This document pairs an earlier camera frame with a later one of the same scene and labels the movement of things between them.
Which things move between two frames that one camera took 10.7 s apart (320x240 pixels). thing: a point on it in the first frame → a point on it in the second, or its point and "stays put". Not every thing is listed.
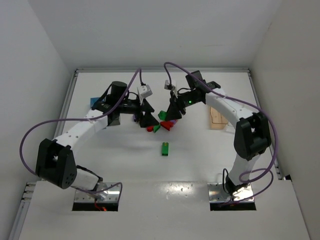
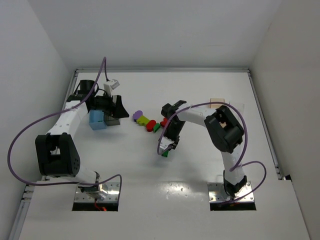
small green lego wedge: [156, 128] stays put
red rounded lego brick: [150, 128] stays put
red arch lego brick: [167, 124] stays put
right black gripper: [178, 104] → [173, 139]
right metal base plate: [216, 193] stays put
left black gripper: [141, 108] → [114, 106]
